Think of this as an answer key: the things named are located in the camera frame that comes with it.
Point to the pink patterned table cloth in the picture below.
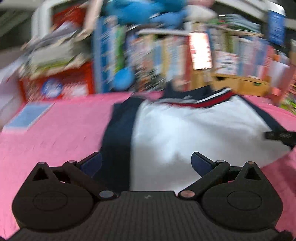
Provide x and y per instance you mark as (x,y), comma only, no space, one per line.
(72,129)

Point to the pink toy house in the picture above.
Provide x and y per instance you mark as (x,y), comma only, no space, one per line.
(278,93)

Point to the white patterned box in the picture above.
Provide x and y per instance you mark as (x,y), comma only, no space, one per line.
(226,63)

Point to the blue ball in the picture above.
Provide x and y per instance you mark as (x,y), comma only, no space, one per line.
(123,79)

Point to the smartphone with lit screen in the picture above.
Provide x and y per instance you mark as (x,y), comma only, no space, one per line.
(200,50)

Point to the wooden drawer organizer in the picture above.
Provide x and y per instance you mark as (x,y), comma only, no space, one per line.
(239,84)

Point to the white and navy jacket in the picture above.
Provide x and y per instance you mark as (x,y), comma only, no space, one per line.
(148,144)

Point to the row of colourful books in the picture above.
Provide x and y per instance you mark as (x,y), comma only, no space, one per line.
(158,56)

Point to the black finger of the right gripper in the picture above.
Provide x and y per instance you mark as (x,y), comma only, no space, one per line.
(286,137)

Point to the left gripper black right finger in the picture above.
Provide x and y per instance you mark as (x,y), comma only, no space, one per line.
(211,173)

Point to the stack of papers and books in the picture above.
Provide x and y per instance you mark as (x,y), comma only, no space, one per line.
(60,50)

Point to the blue poster box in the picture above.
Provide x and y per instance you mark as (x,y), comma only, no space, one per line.
(276,23)

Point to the red plastic crate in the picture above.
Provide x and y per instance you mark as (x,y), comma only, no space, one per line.
(68,84)

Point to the white plush toy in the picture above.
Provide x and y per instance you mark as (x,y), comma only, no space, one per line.
(197,13)

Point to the blue notebook on table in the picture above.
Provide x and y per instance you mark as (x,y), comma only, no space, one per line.
(27,117)

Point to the left row of books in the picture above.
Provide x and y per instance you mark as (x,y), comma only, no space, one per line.
(106,57)

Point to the blue plush toy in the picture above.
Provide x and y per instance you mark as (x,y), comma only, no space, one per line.
(169,14)

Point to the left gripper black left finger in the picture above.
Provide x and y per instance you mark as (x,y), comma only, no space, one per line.
(82,173)

